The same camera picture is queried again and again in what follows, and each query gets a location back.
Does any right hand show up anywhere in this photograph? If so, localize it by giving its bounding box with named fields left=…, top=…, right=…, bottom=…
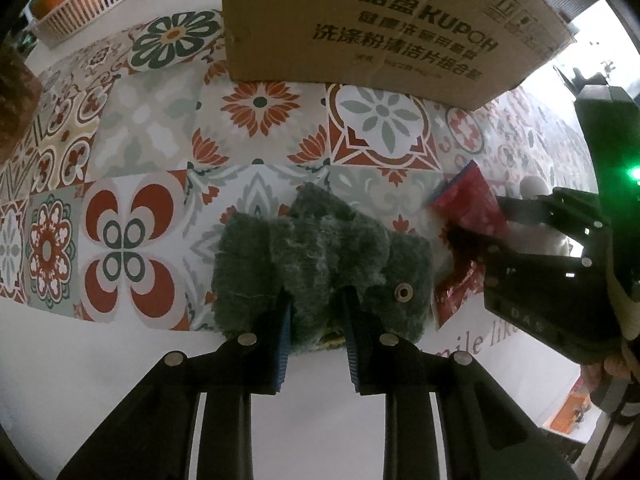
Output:
left=580, top=353, right=631, bottom=392

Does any patterned tile table runner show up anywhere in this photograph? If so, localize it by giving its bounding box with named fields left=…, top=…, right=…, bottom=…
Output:
left=1, top=10, right=596, bottom=330

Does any brown glass vase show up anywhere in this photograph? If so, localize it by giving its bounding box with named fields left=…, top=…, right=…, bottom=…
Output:
left=0, top=44, right=42, bottom=164

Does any white basket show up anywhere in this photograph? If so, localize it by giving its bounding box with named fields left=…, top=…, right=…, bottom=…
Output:
left=26, top=0, right=124, bottom=47

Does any brown cardboard box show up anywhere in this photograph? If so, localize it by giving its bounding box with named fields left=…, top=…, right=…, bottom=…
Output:
left=222, top=0, right=574, bottom=110

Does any red snack packet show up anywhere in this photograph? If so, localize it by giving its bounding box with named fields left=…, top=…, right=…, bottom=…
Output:
left=431, top=162, right=509, bottom=325

